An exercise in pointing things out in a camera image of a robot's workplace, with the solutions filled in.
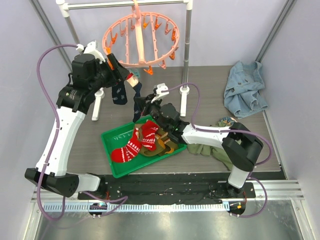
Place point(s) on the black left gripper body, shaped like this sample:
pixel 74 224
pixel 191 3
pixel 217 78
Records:
pixel 115 76

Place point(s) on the pink round clip hanger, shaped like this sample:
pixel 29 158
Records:
pixel 137 23

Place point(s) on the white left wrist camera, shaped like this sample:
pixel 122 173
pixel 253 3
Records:
pixel 91 48

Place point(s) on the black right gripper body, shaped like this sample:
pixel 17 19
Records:
pixel 145 105

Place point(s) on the olive green t-shirt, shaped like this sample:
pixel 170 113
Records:
pixel 215 152

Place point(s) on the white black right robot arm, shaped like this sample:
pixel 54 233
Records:
pixel 242 148

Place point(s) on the teal clothes clip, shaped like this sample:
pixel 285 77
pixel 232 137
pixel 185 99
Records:
pixel 135 71

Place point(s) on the light blue denim shirt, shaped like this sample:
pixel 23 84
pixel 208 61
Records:
pixel 242 92

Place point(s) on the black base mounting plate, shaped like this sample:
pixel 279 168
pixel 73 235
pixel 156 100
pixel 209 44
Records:
pixel 171 188

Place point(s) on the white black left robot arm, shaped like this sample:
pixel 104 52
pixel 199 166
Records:
pixel 89 74

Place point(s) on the red christmas sock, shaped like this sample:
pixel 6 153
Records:
pixel 147 134
pixel 129 151

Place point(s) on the green plastic tray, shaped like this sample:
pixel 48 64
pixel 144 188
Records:
pixel 118 137

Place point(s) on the white metal clothes rack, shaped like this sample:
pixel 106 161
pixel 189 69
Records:
pixel 65 9

